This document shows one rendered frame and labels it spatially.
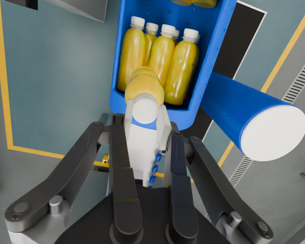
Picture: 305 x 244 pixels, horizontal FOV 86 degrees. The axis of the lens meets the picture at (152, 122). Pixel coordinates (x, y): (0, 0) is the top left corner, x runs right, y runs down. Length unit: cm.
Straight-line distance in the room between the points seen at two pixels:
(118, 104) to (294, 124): 72
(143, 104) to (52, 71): 164
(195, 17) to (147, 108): 47
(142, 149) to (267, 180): 234
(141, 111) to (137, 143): 59
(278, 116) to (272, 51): 125
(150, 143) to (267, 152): 54
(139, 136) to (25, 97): 147
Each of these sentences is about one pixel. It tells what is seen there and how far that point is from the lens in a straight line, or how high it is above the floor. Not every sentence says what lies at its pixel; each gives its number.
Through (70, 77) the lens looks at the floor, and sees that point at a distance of 178.
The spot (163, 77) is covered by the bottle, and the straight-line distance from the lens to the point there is 52.
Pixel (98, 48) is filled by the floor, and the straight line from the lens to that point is 166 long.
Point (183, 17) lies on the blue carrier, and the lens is 66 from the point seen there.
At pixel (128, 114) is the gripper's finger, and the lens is 18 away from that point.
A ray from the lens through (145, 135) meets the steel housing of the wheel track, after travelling 79.
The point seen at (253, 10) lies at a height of 15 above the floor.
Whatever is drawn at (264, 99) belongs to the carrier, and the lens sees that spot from 86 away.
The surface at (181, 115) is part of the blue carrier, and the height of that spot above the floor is 122.
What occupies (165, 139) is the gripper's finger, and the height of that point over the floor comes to 146.
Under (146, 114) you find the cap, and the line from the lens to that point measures 23.
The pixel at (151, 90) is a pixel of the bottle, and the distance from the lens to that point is 25.
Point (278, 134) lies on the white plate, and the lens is 88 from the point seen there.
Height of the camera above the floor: 161
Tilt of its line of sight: 64 degrees down
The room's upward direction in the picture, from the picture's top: 173 degrees clockwise
